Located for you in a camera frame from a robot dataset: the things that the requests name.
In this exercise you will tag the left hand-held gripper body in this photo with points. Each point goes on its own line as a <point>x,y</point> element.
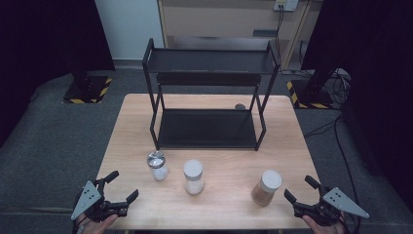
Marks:
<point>87,198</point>

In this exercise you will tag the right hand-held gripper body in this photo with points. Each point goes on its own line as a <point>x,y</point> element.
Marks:
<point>342,201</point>

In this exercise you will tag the white-lidded jar of brown powder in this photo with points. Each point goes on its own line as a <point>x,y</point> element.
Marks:
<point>264,191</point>

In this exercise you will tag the glass jar with silver lid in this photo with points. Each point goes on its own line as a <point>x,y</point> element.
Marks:
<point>158,169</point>

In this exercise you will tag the white-lidded jar of white powder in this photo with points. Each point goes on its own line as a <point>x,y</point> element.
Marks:
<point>193,177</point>

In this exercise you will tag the black two-tier metal rack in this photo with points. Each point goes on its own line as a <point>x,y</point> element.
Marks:
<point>207,61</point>

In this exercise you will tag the person's left hand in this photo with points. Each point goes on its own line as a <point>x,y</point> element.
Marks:
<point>97,226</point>

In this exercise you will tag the person's right hand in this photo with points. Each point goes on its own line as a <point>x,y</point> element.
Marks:
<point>323,228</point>

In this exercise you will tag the black stand with striped base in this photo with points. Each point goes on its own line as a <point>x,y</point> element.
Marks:
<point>86,91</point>
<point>311,96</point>

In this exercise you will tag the grey round table cap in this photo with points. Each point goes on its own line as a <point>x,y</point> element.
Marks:
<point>240,106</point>

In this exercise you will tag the black curtain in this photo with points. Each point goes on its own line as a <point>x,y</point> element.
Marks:
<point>39,48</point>
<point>380,65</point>

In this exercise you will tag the light wooden cabinet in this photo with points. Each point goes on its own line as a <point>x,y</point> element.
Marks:
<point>211,19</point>

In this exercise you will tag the white wall socket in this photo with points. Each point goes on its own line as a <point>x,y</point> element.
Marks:
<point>286,4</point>

